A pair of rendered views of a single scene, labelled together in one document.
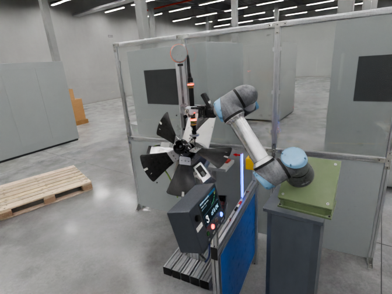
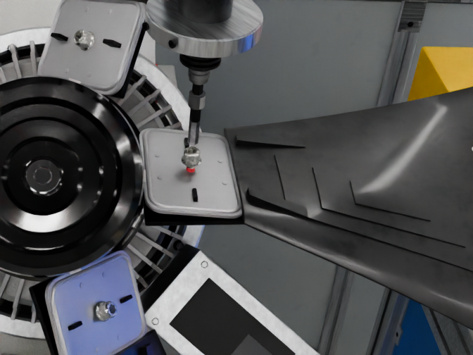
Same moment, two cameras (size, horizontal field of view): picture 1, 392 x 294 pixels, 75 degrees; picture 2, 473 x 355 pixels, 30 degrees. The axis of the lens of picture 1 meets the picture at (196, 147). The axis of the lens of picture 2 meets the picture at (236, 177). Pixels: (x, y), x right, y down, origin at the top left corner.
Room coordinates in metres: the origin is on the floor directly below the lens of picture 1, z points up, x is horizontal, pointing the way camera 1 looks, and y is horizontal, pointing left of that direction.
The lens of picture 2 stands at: (1.38, 0.29, 1.55)
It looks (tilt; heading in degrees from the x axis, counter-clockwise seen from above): 38 degrees down; 319
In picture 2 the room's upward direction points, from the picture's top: 8 degrees clockwise
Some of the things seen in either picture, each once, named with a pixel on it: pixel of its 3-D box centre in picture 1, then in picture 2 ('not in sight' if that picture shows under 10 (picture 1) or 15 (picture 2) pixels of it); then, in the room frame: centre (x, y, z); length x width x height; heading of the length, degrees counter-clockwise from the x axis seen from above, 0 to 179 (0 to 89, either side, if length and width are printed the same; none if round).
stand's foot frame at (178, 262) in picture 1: (200, 254); not in sight; (2.00, 0.03, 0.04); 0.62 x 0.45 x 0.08; 152
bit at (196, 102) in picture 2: not in sight; (196, 109); (1.76, 0.01, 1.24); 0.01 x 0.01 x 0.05
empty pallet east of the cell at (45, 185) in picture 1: (43, 188); not in sight; (3.66, 2.45, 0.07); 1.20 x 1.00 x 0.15; 128
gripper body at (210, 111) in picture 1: (207, 111); not in sight; (1.71, -0.09, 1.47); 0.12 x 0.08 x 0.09; 62
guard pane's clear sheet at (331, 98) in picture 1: (228, 92); not in sight; (2.39, -0.34, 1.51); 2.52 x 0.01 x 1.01; 62
